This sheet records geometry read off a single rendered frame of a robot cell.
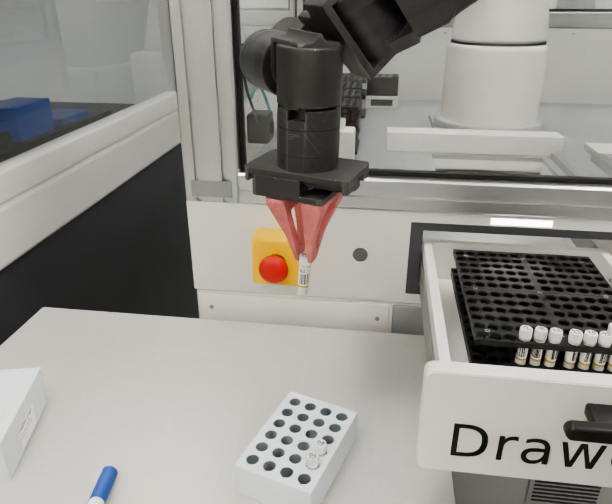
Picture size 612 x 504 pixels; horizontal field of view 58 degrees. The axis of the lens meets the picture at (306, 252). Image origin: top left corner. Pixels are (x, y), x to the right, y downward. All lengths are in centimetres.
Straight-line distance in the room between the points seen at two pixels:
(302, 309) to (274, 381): 16
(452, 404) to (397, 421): 19
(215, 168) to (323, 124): 34
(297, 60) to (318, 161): 9
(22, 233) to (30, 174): 10
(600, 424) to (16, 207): 91
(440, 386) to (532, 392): 8
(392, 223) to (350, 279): 11
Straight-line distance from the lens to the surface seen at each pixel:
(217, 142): 79
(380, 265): 81
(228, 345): 82
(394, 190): 77
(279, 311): 87
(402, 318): 86
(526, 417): 53
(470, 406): 52
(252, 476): 58
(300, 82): 48
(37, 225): 111
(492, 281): 71
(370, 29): 50
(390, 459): 65
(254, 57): 55
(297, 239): 54
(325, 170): 50
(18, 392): 72
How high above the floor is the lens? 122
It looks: 25 degrees down
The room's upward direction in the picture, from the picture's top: straight up
